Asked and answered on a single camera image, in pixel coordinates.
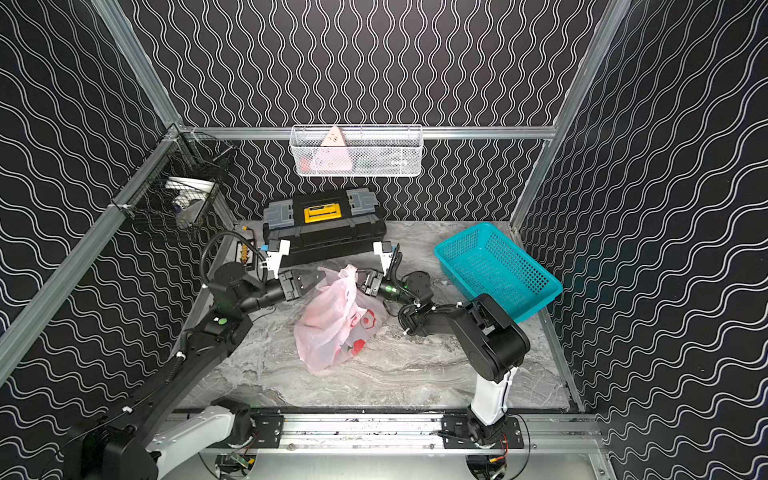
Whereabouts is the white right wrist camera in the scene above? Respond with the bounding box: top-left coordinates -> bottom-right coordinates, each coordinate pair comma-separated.
373,241 -> 397,274

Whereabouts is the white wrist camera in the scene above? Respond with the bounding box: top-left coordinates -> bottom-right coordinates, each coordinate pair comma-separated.
262,239 -> 291,278
373,241 -> 397,274

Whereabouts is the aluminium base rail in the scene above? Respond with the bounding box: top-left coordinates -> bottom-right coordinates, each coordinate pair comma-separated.
119,410 -> 607,454

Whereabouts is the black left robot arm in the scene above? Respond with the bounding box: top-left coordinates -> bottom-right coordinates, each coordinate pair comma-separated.
53,232 -> 325,479

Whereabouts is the pink plastic bag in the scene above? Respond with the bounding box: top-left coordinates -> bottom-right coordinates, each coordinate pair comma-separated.
293,265 -> 389,372

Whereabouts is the white wire wall basket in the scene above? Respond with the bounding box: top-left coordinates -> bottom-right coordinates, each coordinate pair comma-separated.
289,124 -> 424,177

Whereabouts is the pink triangular card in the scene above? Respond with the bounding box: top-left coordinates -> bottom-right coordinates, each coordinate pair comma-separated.
310,125 -> 353,174

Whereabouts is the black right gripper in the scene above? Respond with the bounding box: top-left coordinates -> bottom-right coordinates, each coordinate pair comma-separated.
344,269 -> 416,312

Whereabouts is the black toolbox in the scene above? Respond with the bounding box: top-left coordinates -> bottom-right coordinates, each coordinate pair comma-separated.
262,188 -> 387,267

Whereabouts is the black wire wall basket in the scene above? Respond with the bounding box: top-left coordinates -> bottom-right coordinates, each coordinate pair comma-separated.
115,132 -> 238,243

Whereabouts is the teal plastic basket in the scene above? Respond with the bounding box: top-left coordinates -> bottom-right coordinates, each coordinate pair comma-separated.
434,223 -> 563,323

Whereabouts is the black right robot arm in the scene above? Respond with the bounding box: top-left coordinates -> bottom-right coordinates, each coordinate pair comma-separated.
356,251 -> 530,445

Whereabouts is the aluminium frame post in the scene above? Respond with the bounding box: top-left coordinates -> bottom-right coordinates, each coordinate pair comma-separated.
91,0 -> 183,127

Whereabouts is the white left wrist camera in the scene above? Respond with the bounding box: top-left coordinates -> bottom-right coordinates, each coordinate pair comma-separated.
262,239 -> 291,278

